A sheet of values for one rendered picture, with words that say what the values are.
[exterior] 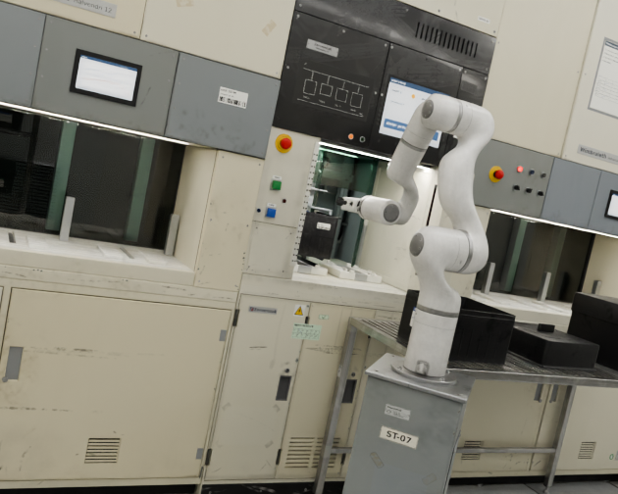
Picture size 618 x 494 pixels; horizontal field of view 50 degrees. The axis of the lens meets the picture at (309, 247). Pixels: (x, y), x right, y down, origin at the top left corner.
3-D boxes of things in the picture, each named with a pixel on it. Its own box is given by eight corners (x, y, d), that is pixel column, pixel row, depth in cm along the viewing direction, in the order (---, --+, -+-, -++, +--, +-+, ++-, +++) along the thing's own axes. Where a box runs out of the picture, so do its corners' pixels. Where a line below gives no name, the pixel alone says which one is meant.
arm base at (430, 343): (451, 391, 177) (467, 324, 175) (384, 371, 183) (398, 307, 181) (459, 375, 195) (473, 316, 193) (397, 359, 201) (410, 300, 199)
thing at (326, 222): (278, 262, 262) (293, 183, 259) (259, 253, 280) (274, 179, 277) (332, 270, 273) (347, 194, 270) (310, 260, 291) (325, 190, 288)
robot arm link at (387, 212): (386, 198, 230) (363, 194, 226) (406, 203, 219) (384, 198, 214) (381, 222, 231) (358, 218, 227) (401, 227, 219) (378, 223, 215)
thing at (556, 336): (542, 369, 230) (550, 332, 229) (484, 343, 256) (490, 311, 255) (596, 371, 245) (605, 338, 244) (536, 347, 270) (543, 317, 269)
